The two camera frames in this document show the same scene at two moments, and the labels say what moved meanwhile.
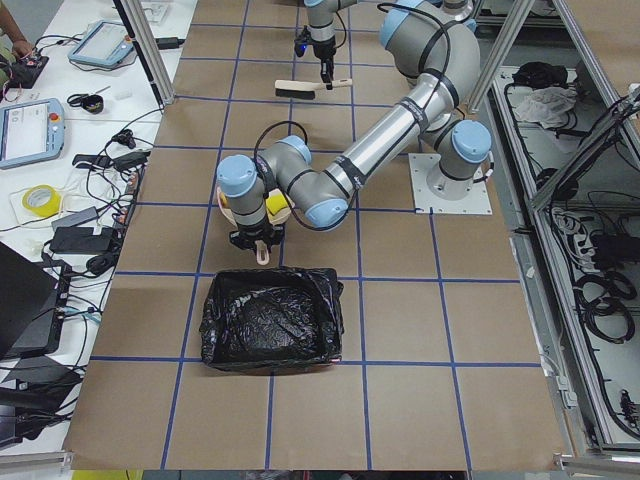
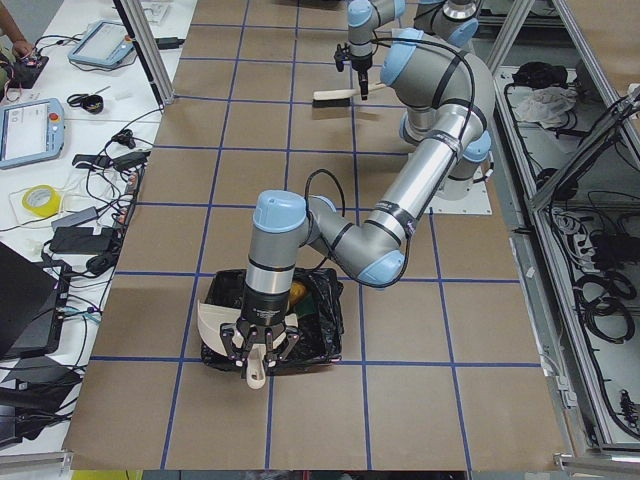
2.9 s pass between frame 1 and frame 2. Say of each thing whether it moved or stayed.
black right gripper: moved
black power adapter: stayed
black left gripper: moved
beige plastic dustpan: moved
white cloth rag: stayed
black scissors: stayed
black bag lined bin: stayed
